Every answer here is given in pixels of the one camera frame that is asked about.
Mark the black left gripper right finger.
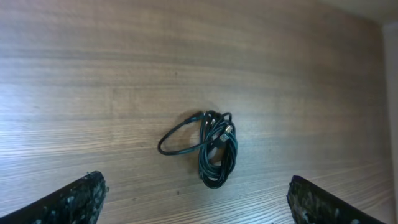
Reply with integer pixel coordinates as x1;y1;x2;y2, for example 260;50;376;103
287;175;382;224

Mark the black cable bundle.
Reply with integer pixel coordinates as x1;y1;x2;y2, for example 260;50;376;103
157;110;239;189

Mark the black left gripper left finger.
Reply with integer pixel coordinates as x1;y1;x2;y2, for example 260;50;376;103
1;171;109;224

